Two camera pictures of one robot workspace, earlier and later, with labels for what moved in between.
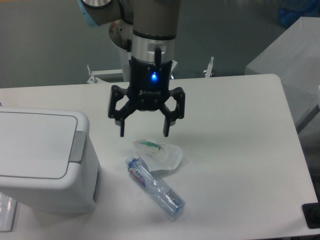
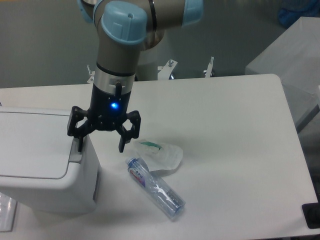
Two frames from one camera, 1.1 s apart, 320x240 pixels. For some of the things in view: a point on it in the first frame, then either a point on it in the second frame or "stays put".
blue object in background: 291,11 stays put
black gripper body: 149,83 -> 108,111
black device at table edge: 311,212 stays put
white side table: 294,57 stays put
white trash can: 47,163 stays put
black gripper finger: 129,107 -> 76,114
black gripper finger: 178,113 -> 126,135
